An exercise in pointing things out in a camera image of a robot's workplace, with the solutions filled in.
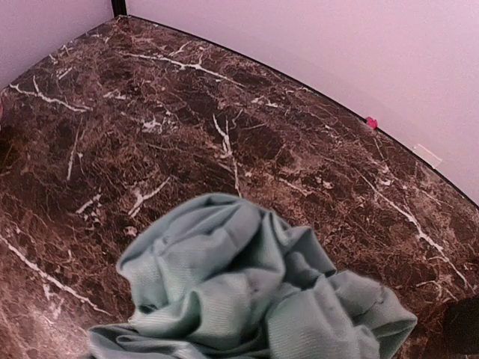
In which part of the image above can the mint and black folding umbrella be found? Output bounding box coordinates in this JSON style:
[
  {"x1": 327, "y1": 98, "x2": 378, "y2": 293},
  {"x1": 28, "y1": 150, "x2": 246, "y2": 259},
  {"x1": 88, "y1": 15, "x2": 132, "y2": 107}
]
[{"x1": 87, "y1": 194, "x2": 417, "y2": 358}]

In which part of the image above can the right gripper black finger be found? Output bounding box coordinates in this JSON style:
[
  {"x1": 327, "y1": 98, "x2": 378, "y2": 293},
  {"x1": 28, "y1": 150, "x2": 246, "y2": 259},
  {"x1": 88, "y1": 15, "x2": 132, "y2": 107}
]
[{"x1": 443, "y1": 296, "x2": 479, "y2": 354}]

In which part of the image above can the small pink object at wall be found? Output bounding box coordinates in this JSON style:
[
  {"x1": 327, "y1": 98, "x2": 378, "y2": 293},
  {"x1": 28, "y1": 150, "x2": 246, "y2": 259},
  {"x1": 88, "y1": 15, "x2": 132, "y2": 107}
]
[{"x1": 365, "y1": 117, "x2": 378, "y2": 129}]

